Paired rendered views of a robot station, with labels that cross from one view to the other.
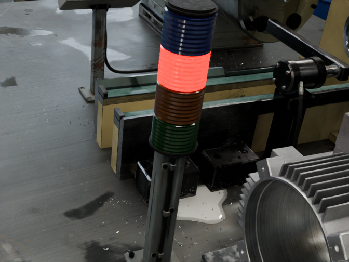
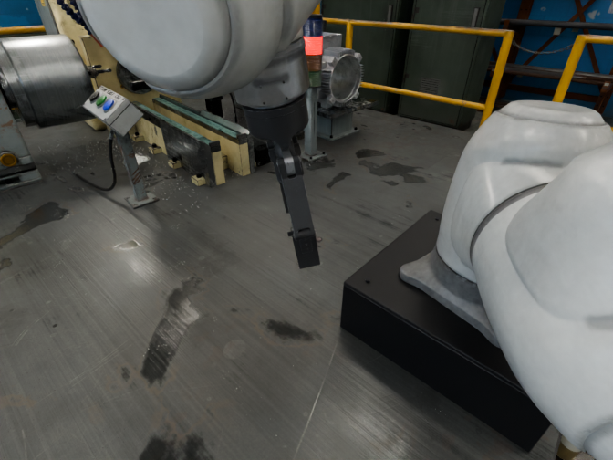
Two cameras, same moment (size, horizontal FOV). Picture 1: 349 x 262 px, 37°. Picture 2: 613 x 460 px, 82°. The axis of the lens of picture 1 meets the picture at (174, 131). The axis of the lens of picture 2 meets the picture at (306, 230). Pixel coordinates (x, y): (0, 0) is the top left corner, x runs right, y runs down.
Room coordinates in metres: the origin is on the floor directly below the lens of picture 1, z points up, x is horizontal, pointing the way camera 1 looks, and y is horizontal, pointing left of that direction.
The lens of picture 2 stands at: (0.84, 1.12, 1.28)
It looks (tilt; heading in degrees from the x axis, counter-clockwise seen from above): 35 degrees down; 257
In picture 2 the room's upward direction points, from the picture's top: straight up
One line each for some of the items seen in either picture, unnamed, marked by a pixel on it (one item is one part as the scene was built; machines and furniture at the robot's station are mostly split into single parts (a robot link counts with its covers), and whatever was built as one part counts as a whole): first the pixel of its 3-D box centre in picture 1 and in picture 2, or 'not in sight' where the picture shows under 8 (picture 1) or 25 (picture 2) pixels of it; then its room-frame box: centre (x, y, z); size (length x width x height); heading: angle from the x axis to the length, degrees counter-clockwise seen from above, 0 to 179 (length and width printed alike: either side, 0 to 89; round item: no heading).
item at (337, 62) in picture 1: (304, 47); (168, 80); (1.01, -0.24, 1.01); 0.26 x 0.04 x 0.03; 29
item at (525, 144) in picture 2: not in sight; (520, 193); (0.48, 0.80, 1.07); 0.18 x 0.16 x 0.22; 69
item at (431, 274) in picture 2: not in sight; (490, 265); (0.47, 0.78, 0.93); 0.22 x 0.18 x 0.06; 25
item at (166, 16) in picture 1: (188, 28); (312, 26); (0.56, 0.00, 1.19); 0.06 x 0.06 x 0.04
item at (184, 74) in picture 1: (183, 64); (312, 45); (0.56, 0.00, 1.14); 0.06 x 0.06 x 0.04
